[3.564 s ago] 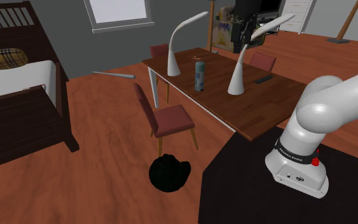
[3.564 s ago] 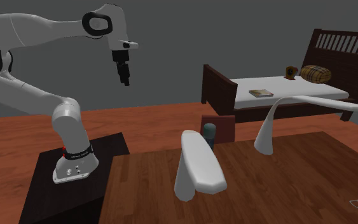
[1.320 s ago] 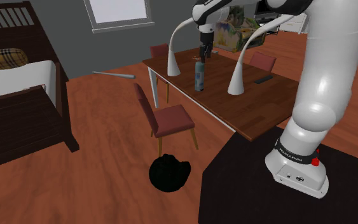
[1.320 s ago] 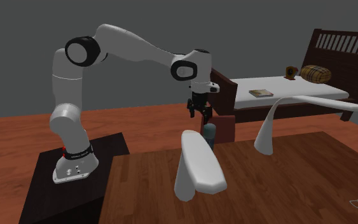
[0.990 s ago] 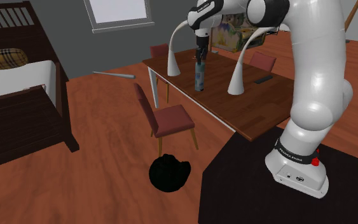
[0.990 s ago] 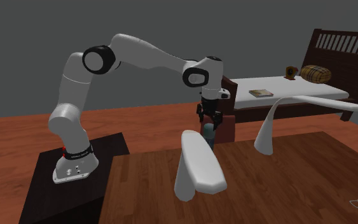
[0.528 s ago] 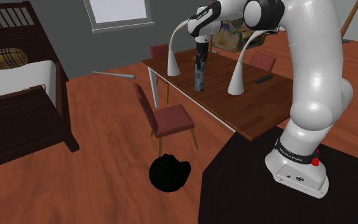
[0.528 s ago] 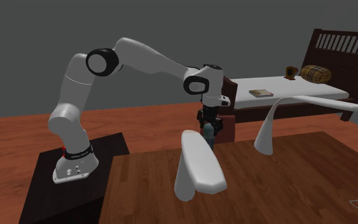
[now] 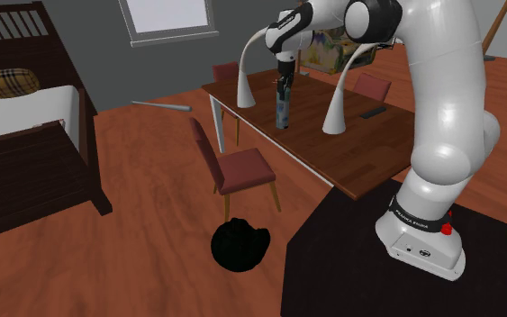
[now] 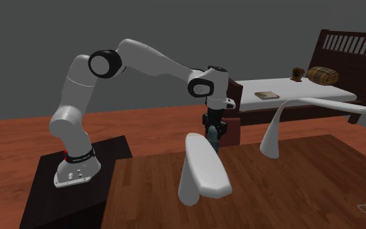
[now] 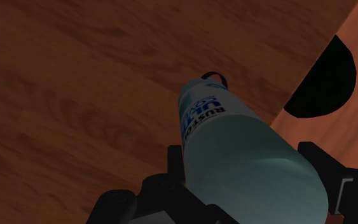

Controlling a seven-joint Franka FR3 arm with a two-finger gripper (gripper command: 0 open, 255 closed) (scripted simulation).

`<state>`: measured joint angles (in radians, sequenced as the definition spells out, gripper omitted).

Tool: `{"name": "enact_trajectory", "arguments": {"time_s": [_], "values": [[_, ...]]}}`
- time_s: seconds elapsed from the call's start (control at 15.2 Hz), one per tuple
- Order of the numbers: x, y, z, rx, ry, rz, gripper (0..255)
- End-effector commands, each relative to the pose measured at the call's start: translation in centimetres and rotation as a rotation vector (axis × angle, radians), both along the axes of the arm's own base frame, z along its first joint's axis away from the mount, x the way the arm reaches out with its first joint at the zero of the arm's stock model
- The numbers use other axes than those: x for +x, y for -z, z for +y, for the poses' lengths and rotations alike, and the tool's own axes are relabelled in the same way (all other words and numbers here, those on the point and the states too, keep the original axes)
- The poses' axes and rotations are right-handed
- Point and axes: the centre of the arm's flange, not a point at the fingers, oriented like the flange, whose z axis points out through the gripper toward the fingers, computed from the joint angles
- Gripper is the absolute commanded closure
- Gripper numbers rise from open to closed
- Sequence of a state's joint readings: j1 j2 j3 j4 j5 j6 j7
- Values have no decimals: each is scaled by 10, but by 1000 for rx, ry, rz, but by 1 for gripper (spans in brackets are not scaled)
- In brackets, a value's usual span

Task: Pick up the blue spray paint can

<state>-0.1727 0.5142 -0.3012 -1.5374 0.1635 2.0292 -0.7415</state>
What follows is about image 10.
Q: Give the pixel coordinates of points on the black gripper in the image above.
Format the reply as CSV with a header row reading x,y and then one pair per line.
x,y
214,115

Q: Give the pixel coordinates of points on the blue grey bottle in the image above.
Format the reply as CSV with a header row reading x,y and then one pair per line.
x,y
213,135

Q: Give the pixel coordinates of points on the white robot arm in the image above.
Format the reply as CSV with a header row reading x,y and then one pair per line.
x,y
75,95

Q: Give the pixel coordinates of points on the short white curved shape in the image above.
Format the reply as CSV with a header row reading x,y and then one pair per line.
x,y
206,171

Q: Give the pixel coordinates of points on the thin yellow grey book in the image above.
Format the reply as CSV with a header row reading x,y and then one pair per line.
x,y
267,95

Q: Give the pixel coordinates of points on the long white curved shape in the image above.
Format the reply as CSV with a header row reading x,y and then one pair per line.
x,y
273,139

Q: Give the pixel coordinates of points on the dark wooden bed white mattress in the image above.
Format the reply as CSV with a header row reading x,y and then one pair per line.
x,y
296,88

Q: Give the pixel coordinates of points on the small brown table clock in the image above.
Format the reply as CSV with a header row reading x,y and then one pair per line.
x,y
297,74

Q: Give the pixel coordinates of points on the yellow plaid pillow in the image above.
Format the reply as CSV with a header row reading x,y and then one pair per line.
x,y
322,75

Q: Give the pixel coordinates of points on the dark robot stand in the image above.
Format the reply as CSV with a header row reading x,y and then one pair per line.
x,y
59,203

